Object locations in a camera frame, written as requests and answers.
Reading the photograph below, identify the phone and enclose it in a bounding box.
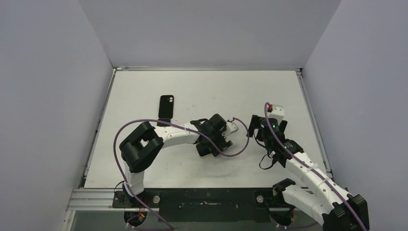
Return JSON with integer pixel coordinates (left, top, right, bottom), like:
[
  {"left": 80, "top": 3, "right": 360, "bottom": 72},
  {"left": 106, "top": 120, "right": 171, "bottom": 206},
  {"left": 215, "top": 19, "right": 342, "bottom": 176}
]
[{"left": 196, "top": 143, "right": 219, "bottom": 157}]

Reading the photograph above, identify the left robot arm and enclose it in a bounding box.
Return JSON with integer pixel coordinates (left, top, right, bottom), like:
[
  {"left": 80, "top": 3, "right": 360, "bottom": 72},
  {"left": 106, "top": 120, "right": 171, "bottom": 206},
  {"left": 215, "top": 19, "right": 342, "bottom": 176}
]
[{"left": 119, "top": 114, "right": 238, "bottom": 207}]

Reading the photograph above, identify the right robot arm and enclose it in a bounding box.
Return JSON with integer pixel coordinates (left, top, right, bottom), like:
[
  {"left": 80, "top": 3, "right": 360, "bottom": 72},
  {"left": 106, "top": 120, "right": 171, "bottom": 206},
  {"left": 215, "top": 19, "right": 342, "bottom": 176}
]
[{"left": 248, "top": 115, "right": 370, "bottom": 231}]

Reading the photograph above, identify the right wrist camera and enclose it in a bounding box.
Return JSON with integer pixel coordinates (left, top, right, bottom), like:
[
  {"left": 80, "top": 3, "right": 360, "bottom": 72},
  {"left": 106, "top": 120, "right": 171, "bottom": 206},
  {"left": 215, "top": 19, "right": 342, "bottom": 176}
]
[{"left": 267, "top": 104, "right": 284, "bottom": 124}]

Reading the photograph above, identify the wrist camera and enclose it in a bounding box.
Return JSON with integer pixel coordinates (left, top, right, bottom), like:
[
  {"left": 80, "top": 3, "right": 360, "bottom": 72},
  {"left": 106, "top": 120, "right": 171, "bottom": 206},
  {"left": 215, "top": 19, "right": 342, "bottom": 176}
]
[
  {"left": 267, "top": 104, "right": 284, "bottom": 124},
  {"left": 224, "top": 121, "right": 239, "bottom": 136}
]

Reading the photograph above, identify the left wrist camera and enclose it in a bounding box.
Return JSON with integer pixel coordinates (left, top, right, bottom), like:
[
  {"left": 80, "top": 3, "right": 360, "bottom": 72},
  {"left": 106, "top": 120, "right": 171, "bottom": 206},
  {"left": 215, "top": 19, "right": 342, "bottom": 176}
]
[{"left": 224, "top": 121, "right": 239, "bottom": 136}]

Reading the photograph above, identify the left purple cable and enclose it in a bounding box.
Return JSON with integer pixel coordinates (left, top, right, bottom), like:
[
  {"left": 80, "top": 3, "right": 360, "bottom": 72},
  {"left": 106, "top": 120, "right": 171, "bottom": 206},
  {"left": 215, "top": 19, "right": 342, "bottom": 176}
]
[{"left": 113, "top": 116, "right": 251, "bottom": 231}]

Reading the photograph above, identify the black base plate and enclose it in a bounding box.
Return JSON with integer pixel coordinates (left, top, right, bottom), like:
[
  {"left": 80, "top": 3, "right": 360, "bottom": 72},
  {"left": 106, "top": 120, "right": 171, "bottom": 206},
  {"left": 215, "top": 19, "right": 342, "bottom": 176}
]
[{"left": 112, "top": 187, "right": 306, "bottom": 224}]

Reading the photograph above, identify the aluminium frame rail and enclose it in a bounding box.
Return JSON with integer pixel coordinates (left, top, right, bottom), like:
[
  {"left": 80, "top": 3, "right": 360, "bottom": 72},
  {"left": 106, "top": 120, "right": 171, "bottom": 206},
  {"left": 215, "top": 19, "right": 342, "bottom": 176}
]
[{"left": 67, "top": 188, "right": 355, "bottom": 212}]

